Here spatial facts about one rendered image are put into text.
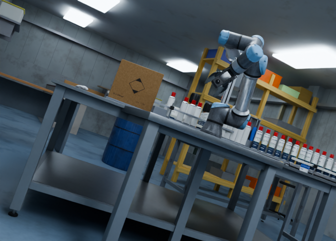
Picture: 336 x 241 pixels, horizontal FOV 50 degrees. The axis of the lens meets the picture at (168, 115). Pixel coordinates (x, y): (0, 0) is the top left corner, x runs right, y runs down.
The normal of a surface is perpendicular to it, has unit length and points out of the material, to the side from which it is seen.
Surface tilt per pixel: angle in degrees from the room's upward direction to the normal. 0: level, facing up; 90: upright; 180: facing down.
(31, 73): 90
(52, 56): 90
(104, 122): 90
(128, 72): 90
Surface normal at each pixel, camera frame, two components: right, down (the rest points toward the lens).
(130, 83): 0.07, -0.02
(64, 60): 0.39, 0.10
